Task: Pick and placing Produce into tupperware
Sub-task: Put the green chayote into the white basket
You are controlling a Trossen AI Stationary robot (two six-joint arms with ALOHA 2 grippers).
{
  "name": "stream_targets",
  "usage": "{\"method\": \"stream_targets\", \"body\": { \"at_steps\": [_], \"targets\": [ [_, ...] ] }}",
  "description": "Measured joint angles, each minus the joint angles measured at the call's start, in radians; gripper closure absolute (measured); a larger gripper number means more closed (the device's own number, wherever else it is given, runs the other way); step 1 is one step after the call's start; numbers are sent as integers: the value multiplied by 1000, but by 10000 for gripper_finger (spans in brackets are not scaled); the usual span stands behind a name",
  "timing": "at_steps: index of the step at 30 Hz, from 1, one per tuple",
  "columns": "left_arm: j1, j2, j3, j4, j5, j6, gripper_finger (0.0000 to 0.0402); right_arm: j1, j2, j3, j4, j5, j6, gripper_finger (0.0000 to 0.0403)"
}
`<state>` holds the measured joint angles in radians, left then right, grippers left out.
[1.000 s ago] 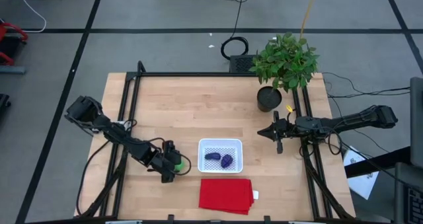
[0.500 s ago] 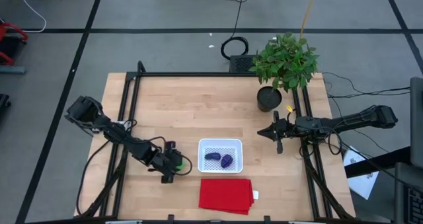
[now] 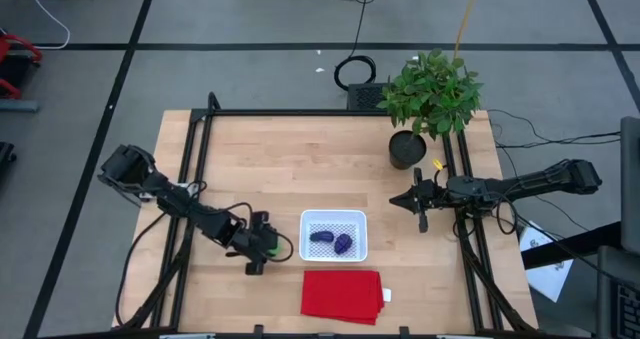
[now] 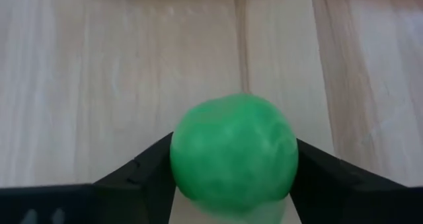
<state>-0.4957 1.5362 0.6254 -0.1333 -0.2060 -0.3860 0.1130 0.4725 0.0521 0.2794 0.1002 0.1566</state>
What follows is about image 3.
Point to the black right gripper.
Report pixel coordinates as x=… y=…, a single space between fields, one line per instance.
x=430 y=194

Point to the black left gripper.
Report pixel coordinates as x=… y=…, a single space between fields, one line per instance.
x=255 y=241

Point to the green round toy fruit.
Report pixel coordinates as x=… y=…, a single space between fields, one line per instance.
x=274 y=252

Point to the purple toy grape bunch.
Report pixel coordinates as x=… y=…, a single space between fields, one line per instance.
x=343 y=244

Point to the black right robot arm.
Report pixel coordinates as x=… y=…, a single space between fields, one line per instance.
x=530 y=184

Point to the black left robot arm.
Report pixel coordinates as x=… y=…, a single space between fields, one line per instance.
x=200 y=219

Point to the black plant pot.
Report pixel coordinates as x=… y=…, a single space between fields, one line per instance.
x=407 y=153

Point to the white perforated plastic basket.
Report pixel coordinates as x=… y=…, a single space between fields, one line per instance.
x=350 y=218

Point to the red folded cloth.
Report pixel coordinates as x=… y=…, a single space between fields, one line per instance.
x=340 y=296

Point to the green leafy plant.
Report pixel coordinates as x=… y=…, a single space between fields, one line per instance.
x=432 y=94

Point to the black vented box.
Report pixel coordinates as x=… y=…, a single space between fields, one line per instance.
x=365 y=96

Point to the white printed paper sheet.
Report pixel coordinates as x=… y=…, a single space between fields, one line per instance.
x=547 y=274

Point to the black desk bar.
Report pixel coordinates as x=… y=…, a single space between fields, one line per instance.
x=570 y=246

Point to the grey monitor back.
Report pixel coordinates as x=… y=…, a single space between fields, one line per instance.
x=631 y=184

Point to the black keyboard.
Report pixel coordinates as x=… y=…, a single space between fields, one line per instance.
x=630 y=311

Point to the grey desk foot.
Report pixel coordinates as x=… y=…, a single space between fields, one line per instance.
x=20 y=105

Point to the red tubular cart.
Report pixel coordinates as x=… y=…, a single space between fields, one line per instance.
x=20 y=41

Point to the black aluminium table frame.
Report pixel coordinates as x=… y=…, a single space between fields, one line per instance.
x=325 y=112

